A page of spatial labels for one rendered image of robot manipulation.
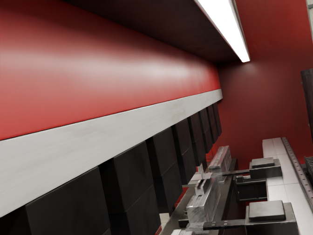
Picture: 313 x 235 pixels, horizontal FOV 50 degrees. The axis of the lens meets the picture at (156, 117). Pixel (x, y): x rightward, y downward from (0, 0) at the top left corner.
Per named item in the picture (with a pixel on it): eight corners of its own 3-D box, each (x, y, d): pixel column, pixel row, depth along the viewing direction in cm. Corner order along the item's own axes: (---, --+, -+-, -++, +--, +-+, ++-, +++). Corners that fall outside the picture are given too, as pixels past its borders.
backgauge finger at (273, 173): (214, 175, 138) (211, 163, 138) (280, 168, 130) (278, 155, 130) (209, 183, 126) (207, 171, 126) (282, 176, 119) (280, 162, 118)
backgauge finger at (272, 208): (192, 224, 91) (188, 206, 91) (293, 216, 84) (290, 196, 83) (182, 244, 80) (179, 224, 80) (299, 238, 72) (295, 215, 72)
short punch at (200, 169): (203, 172, 138) (199, 150, 138) (208, 172, 138) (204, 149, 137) (199, 179, 129) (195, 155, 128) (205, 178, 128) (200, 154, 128)
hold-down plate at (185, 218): (194, 199, 147) (193, 192, 147) (206, 198, 145) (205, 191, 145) (179, 228, 118) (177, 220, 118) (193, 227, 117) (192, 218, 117)
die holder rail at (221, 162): (221, 161, 211) (219, 146, 211) (231, 160, 209) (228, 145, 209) (212, 185, 163) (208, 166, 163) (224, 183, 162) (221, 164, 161)
